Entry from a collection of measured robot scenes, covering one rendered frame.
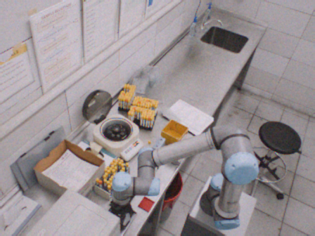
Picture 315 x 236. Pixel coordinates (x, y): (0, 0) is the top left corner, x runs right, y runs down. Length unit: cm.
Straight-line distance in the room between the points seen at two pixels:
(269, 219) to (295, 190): 46
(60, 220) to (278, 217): 208
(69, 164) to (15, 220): 38
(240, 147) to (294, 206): 202
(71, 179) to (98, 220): 46
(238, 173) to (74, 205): 69
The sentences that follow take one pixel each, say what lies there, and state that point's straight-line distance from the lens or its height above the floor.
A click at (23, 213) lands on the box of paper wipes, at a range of 166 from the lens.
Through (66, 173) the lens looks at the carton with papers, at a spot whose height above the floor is 94.
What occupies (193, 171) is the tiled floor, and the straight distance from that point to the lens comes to 293.
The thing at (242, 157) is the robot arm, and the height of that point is 155.
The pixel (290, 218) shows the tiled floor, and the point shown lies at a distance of 299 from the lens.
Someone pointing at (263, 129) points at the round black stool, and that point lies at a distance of 258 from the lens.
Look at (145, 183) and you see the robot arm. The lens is 122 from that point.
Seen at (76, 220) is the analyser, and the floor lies 117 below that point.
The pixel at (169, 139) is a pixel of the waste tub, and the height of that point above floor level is 94.
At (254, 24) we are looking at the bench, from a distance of 357.
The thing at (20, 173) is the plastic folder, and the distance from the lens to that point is 172.
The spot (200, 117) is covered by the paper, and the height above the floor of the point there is 89.
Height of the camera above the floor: 235
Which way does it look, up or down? 45 degrees down
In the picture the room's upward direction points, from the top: 8 degrees clockwise
